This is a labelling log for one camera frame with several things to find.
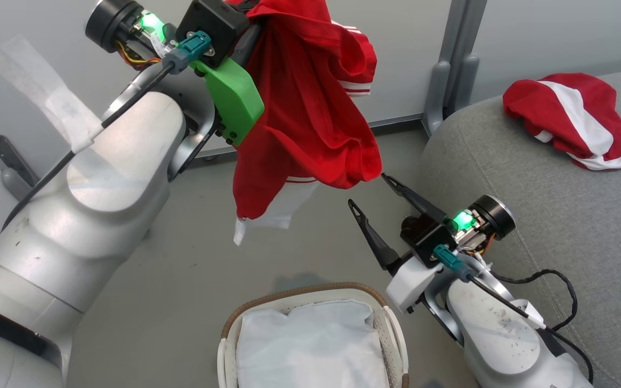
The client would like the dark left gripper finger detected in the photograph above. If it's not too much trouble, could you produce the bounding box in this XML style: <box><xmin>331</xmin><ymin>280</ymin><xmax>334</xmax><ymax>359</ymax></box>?
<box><xmin>232</xmin><ymin>22</ymin><xmax>264</xmax><ymax>67</ymax></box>

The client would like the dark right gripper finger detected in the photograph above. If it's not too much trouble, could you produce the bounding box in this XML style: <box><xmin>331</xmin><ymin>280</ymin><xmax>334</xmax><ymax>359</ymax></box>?
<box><xmin>381</xmin><ymin>172</ymin><xmax>454</xmax><ymax>226</ymax></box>
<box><xmin>348</xmin><ymin>199</ymin><xmax>402</xmax><ymax>271</ymax></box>

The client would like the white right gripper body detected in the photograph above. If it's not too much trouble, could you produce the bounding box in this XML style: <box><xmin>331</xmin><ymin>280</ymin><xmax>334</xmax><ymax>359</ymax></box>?
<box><xmin>385</xmin><ymin>195</ymin><xmax>516</xmax><ymax>314</ymax></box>

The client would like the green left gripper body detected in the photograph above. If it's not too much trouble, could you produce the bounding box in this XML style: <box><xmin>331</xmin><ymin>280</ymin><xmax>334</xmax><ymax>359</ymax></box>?
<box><xmin>85</xmin><ymin>0</ymin><xmax>266</xmax><ymax>147</ymax></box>

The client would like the red shirt thin white trim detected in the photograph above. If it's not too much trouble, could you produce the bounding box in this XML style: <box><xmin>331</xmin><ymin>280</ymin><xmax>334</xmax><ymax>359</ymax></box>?
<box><xmin>224</xmin><ymin>0</ymin><xmax>383</xmax><ymax>246</ymax></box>

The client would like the red shirt wide white stripe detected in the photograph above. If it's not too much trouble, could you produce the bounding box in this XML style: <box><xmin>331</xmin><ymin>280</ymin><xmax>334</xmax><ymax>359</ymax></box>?
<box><xmin>503</xmin><ymin>73</ymin><xmax>621</xmax><ymax>171</ymax></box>

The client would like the grey fabric sofa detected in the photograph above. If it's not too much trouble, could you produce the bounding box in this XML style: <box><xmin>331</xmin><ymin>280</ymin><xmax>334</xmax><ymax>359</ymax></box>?
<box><xmin>416</xmin><ymin>66</ymin><xmax>621</xmax><ymax>388</ymax></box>

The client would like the white laundry basket brown rim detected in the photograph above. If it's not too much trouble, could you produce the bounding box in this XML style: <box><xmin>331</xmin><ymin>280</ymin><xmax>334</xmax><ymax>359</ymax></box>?
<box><xmin>217</xmin><ymin>282</ymin><xmax>409</xmax><ymax>388</ymax></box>

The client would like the white fabric basket liner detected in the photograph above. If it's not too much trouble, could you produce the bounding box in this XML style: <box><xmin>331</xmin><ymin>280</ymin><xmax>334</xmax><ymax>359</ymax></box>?
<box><xmin>235</xmin><ymin>300</ymin><xmax>392</xmax><ymax>388</ymax></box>

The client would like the white tape strip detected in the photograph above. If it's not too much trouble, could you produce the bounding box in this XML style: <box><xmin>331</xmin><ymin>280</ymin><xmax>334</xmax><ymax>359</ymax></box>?
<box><xmin>0</xmin><ymin>35</ymin><xmax>105</xmax><ymax>155</ymax></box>

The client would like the grey partition foot bar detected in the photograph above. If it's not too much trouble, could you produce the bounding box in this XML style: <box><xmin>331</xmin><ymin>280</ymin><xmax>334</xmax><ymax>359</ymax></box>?
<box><xmin>1</xmin><ymin>167</ymin><xmax>35</xmax><ymax>201</ymax></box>

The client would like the black cable with teal plug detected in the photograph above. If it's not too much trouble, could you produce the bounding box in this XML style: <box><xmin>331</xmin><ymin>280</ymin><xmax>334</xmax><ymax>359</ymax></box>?
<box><xmin>433</xmin><ymin>245</ymin><xmax>547</xmax><ymax>330</ymax></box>
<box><xmin>2</xmin><ymin>31</ymin><xmax>213</xmax><ymax>230</ymax></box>

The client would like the black looping cable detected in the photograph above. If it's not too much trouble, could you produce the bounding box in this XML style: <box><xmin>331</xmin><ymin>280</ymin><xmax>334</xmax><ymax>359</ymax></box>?
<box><xmin>489</xmin><ymin>268</ymin><xmax>595</xmax><ymax>384</ymax></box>

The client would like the grey double partition post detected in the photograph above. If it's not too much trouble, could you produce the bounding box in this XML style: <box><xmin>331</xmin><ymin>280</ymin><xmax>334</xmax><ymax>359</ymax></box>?
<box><xmin>422</xmin><ymin>0</ymin><xmax>488</xmax><ymax>136</ymax></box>

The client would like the grey metal partition post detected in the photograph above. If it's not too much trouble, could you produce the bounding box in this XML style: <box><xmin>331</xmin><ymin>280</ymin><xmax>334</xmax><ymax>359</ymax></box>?
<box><xmin>0</xmin><ymin>92</ymin><xmax>39</xmax><ymax>189</ymax></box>

